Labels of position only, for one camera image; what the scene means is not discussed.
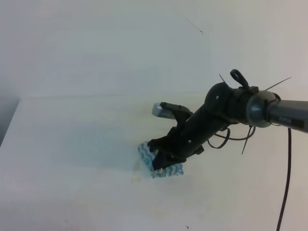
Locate blue white striped rag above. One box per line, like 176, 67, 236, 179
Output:
138, 141, 184, 178

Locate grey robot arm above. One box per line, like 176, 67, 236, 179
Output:
148, 69, 308, 170

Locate brown coffee stain puddle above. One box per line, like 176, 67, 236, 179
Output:
131, 162, 147, 184

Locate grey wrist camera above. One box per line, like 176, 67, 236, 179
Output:
152, 102, 193, 119

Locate dark purple cable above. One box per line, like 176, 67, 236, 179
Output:
276, 128, 293, 231

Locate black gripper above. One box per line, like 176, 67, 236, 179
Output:
147, 83, 232, 170

